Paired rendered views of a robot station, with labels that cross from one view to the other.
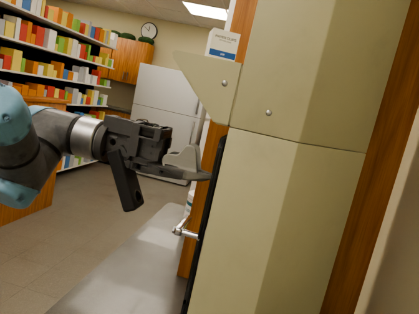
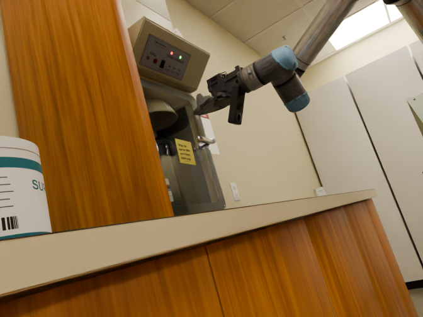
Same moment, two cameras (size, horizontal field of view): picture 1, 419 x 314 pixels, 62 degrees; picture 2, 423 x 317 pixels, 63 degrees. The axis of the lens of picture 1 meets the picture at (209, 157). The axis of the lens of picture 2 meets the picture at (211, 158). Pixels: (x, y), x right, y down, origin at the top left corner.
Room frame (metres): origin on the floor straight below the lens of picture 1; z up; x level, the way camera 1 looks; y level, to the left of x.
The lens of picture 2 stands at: (1.58, 0.42, 0.89)
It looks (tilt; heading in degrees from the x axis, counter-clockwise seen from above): 14 degrees up; 203
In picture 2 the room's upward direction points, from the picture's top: 16 degrees counter-clockwise
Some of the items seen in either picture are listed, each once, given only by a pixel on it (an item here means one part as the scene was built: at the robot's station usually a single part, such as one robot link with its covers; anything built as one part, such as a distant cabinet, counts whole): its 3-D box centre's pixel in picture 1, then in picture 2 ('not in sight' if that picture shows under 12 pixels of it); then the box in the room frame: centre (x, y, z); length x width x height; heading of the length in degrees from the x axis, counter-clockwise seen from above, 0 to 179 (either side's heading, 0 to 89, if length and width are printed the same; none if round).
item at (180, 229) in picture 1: (191, 227); (202, 142); (0.64, 0.01, 1.20); 0.10 x 0.05 x 0.03; 172
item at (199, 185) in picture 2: (211, 224); (180, 146); (0.71, -0.03, 1.19); 0.30 x 0.01 x 0.40; 172
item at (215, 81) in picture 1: (215, 93); (171, 59); (0.72, 0.02, 1.46); 0.32 x 0.11 x 0.10; 172
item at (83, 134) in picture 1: (93, 138); (252, 77); (0.63, 0.22, 1.33); 0.08 x 0.05 x 0.08; 172
